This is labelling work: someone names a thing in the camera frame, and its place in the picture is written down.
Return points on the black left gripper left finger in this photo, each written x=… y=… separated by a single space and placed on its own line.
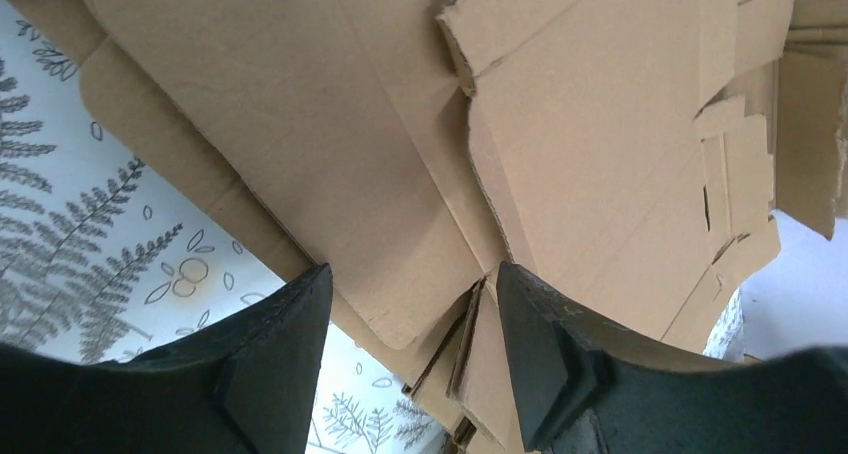
x=245 y=384

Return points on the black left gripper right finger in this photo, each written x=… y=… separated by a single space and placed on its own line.
x=582 y=383

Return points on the brown cardboard box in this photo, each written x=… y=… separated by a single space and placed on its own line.
x=587 y=141

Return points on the floral patterned table mat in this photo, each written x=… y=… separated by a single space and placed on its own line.
x=162 y=145

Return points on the stack of flat cardboard sheets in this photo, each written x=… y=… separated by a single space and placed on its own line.
x=315 y=104

